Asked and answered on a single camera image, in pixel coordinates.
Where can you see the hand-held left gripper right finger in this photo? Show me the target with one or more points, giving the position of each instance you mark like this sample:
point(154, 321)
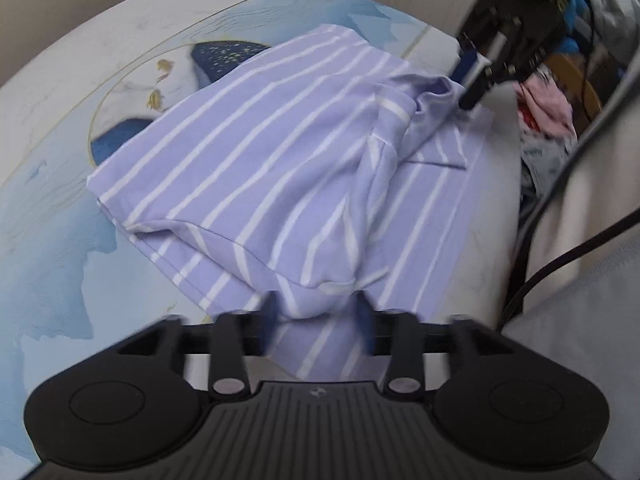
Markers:
point(362, 321)

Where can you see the purple white striped shirt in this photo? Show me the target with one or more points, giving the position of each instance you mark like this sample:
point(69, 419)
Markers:
point(250, 160)

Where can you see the white garment with dark print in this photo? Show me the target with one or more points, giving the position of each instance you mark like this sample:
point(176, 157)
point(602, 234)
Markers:
point(547, 160)

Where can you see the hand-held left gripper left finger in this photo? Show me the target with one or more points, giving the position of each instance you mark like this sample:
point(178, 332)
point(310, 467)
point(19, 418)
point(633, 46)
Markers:
point(270, 319)

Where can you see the wooden chair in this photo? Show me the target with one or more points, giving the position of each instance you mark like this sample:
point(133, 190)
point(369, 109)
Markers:
point(570, 67)

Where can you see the bright blue cloth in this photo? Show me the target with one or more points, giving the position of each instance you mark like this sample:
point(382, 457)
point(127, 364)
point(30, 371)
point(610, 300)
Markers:
point(576, 10)

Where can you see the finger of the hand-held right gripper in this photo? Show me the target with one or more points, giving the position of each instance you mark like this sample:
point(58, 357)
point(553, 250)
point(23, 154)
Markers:
point(474, 95)
point(466, 66)

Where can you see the pink garment with striped collar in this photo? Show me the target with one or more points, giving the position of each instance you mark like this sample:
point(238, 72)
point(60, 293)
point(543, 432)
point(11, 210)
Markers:
point(547, 102)

